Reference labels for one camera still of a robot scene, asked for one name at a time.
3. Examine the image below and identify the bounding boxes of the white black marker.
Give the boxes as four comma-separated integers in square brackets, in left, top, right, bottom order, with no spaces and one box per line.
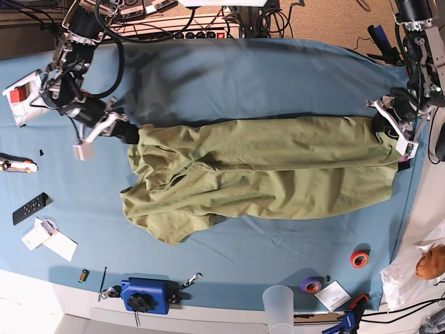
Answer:
[398,163,410,172]

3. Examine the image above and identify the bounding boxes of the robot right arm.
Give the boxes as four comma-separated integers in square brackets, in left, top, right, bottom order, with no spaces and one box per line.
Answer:
[39,1,139,161]

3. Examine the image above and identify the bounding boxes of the blue orange clamp bottom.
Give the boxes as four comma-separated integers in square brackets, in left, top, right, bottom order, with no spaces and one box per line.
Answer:
[321,294,369,334]

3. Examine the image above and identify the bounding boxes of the red tape roll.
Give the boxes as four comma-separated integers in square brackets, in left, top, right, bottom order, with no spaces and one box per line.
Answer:
[350,250,369,269]

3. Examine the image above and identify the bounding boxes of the brown furry object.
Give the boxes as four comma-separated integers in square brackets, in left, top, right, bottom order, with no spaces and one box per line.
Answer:
[416,245,445,280]

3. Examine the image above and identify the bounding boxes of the translucent plastic cup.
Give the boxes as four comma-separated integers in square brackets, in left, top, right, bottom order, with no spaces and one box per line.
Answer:
[262,285,294,334]

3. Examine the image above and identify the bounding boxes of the blue black clamp top right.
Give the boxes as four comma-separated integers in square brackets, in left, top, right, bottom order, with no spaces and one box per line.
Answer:
[367,25,403,66]

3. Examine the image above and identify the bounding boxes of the white plastic bag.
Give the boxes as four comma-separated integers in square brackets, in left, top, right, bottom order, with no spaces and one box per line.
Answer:
[380,222,444,311]

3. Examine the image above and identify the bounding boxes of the white power strip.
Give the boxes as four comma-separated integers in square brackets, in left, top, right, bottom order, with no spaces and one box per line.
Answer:
[111,13,241,39]

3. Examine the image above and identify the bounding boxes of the thin black rod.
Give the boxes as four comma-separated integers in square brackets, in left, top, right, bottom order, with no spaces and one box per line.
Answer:
[97,267,107,302]

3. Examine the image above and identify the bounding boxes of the purple tape roll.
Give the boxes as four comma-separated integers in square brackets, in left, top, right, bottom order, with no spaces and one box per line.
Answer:
[300,277,324,294]

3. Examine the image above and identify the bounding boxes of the white paper sheet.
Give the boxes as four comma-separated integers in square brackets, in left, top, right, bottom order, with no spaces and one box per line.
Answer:
[34,218,77,262]

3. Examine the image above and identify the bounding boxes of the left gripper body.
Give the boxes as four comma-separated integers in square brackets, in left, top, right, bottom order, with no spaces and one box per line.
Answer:
[365,94,430,159]

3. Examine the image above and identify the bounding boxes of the black remote control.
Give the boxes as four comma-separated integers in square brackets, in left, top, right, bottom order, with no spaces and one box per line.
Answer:
[13,192,52,225]

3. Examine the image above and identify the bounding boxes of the olive green t-shirt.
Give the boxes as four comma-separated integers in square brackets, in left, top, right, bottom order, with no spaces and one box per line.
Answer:
[120,116,401,246]

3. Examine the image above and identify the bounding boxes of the small green yellow battery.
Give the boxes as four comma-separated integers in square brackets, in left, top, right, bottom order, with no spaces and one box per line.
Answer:
[78,269,90,283]

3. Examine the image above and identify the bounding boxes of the orange white utility knife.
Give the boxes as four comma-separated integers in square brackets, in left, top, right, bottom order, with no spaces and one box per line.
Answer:
[1,153,38,173]

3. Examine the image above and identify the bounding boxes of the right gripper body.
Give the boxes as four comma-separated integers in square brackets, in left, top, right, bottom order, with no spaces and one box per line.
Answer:
[72,97,128,161]

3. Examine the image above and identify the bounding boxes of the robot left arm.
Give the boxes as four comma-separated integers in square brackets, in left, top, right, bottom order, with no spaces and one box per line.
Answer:
[365,1,444,160]

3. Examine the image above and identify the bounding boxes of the silver carabiner clip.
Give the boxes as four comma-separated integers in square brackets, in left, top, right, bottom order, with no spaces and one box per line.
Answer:
[180,272,202,289]

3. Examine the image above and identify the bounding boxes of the white card booklet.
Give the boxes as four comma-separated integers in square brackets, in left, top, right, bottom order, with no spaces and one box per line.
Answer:
[315,281,351,312]

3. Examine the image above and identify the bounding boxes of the blue clamp block black knob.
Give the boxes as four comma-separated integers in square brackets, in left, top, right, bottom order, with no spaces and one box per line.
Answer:
[120,278,180,315]

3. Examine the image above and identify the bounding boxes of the clear plastic packaged item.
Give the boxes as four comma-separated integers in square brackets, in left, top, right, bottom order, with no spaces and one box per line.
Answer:
[22,218,57,251]

